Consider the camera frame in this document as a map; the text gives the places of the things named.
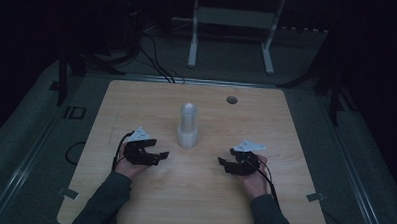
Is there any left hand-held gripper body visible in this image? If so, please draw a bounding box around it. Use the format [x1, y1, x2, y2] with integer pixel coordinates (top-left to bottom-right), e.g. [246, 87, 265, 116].
[122, 124, 161, 167]

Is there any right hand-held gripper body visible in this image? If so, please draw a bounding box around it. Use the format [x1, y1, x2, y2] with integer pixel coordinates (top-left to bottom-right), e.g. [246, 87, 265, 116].
[228, 138, 267, 177]

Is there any person's left hand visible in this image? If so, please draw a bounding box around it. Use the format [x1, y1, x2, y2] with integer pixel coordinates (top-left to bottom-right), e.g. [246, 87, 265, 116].
[113, 149, 151, 181]

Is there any person's right hand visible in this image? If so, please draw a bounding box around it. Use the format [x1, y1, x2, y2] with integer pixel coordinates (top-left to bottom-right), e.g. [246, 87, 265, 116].
[238, 153, 274, 200]

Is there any white domed cylinder on base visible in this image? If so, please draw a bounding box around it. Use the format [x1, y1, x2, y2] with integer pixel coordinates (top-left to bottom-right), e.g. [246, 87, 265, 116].
[176, 101, 200, 150]

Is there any black tripod stand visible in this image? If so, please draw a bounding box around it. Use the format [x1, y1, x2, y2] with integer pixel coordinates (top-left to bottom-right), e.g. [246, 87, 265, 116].
[275, 28, 361, 130]
[55, 46, 127, 109]

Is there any dark equipment tower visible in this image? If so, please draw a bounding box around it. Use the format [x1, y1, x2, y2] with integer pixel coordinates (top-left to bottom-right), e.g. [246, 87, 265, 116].
[120, 0, 145, 59]

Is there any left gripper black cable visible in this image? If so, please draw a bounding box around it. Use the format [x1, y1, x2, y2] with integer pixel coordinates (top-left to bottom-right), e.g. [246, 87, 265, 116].
[110, 130, 136, 173]

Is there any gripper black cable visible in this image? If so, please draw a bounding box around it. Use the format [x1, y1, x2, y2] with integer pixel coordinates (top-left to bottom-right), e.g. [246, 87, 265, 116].
[110, 130, 136, 173]
[246, 157, 283, 208]

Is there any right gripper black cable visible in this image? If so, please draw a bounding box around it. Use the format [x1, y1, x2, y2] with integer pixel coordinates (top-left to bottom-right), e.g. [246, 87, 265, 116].
[246, 157, 283, 208]

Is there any black cable loop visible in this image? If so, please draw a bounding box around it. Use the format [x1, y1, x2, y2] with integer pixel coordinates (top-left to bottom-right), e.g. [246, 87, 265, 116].
[65, 140, 87, 166]

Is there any black rectangular floor bracket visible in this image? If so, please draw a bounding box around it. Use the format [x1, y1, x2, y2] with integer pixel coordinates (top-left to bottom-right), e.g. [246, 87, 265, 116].
[63, 105, 88, 120]

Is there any bundle of black floor cables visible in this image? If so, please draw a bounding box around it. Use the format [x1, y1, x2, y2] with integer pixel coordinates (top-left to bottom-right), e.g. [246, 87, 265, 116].
[137, 32, 187, 85]

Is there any metal floor rail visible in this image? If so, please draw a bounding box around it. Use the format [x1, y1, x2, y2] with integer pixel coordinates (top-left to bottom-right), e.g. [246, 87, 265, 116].
[311, 92, 393, 224]
[0, 101, 70, 224]

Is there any white metal stand frame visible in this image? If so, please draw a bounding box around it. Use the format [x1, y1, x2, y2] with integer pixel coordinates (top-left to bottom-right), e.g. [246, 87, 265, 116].
[187, 0, 286, 76]

